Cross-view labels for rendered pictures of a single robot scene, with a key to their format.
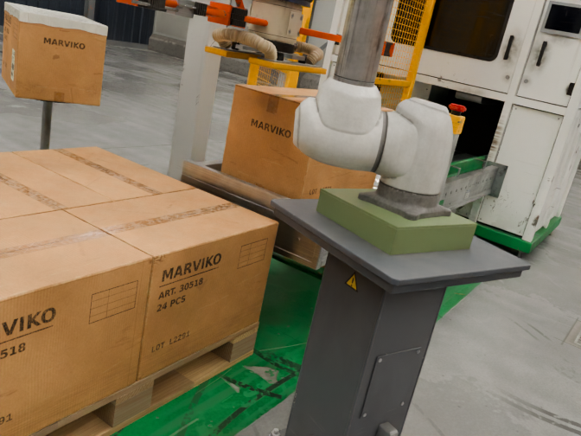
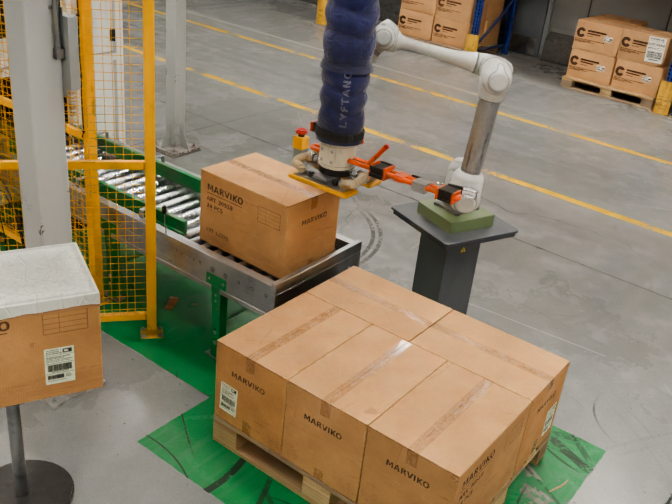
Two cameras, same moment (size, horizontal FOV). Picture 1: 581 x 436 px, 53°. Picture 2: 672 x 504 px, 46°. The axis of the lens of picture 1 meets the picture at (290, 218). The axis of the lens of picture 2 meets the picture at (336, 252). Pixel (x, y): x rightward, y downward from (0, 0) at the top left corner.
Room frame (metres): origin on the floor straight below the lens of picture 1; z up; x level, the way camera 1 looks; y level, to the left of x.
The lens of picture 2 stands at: (1.78, 3.66, 2.45)
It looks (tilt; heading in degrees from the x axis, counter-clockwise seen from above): 27 degrees down; 274
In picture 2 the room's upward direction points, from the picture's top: 6 degrees clockwise
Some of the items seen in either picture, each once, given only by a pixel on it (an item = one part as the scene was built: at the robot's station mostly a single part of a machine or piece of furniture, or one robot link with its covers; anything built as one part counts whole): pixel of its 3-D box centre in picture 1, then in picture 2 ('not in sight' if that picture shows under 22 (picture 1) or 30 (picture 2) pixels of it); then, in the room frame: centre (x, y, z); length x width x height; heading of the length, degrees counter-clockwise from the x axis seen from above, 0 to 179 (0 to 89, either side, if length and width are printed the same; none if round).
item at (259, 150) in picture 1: (309, 144); (268, 213); (2.42, -0.01, 0.75); 0.60 x 0.40 x 0.40; 148
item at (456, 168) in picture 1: (449, 173); (156, 163); (3.30, -0.84, 0.60); 1.60 x 0.10 x 0.09; 150
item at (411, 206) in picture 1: (411, 195); (454, 200); (1.47, -0.30, 0.85); 0.22 x 0.18 x 0.06; 136
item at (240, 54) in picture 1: (246, 51); (323, 180); (2.13, 0.27, 1.09); 0.34 x 0.10 x 0.05; 150
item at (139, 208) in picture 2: not in sight; (84, 184); (3.57, -0.38, 0.60); 1.60 x 0.10 x 0.09; 150
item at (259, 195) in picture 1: (251, 192); (319, 265); (2.12, 0.17, 0.58); 0.70 x 0.03 x 0.06; 60
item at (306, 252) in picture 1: (245, 218); (317, 284); (2.12, 0.17, 0.47); 0.70 x 0.03 x 0.15; 60
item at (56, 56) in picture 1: (51, 53); (3, 327); (3.10, 1.42, 0.82); 0.60 x 0.40 x 0.40; 34
